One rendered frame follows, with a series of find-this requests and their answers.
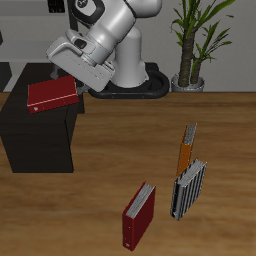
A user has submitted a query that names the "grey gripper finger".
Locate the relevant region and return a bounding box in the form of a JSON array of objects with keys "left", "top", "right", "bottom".
[
  {"left": 49, "top": 64, "right": 61, "bottom": 80},
  {"left": 75, "top": 83, "right": 91, "bottom": 95}
]

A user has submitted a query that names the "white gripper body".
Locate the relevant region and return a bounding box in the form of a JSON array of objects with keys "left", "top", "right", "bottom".
[{"left": 45, "top": 35, "right": 116, "bottom": 94}]

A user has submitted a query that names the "red book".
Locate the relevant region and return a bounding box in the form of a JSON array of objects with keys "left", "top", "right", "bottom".
[
  {"left": 121, "top": 180, "right": 157, "bottom": 252},
  {"left": 26, "top": 75, "right": 81, "bottom": 115}
]

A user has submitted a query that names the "orange book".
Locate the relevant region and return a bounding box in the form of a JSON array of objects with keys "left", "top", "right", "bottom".
[{"left": 176, "top": 121, "right": 198, "bottom": 177}]

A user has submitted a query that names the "black and white striped book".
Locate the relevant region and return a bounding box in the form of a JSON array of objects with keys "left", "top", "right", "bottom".
[{"left": 169, "top": 157, "right": 208, "bottom": 222}]

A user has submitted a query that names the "dark brown desk caddy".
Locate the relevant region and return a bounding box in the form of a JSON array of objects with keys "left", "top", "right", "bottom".
[{"left": 0, "top": 62, "right": 86, "bottom": 174}]

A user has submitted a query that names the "pot plant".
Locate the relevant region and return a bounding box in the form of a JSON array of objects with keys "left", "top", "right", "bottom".
[{"left": 170, "top": 0, "right": 237, "bottom": 93}]

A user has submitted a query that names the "black wall panel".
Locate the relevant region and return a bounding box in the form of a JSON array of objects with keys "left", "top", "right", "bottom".
[{"left": 47, "top": 0, "right": 66, "bottom": 14}]

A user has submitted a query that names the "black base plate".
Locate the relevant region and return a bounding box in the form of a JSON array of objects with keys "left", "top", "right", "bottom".
[{"left": 87, "top": 62, "right": 171, "bottom": 100}]

